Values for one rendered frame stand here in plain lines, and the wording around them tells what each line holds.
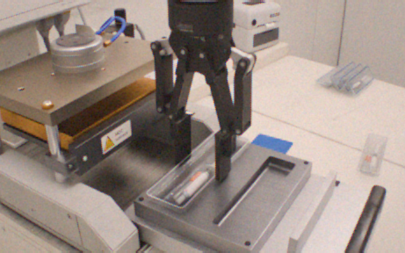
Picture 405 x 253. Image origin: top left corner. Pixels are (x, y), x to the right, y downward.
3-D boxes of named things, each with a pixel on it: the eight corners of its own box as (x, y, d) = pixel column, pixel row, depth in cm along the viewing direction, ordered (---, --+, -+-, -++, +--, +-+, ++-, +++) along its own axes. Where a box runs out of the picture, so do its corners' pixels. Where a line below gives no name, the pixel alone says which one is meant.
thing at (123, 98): (3, 129, 64) (-11, 73, 60) (98, 79, 81) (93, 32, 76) (77, 162, 56) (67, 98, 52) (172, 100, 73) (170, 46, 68)
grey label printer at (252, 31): (202, 40, 171) (203, -2, 162) (236, 30, 183) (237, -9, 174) (249, 56, 155) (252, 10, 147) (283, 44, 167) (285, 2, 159)
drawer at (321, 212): (122, 235, 57) (115, 190, 53) (206, 158, 73) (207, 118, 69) (334, 331, 43) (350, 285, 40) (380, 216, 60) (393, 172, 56)
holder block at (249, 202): (134, 214, 55) (133, 199, 54) (213, 145, 70) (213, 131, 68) (249, 265, 47) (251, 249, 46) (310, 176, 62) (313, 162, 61)
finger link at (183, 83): (189, 50, 49) (179, 45, 50) (169, 125, 56) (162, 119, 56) (207, 40, 52) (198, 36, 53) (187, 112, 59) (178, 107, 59)
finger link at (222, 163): (226, 124, 56) (231, 125, 55) (226, 169, 59) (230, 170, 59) (214, 133, 53) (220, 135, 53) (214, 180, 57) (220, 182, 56)
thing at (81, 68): (-36, 126, 65) (-57, 51, 59) (94, 63, 88) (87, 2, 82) (61, 176, 54) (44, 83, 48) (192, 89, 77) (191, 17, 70)
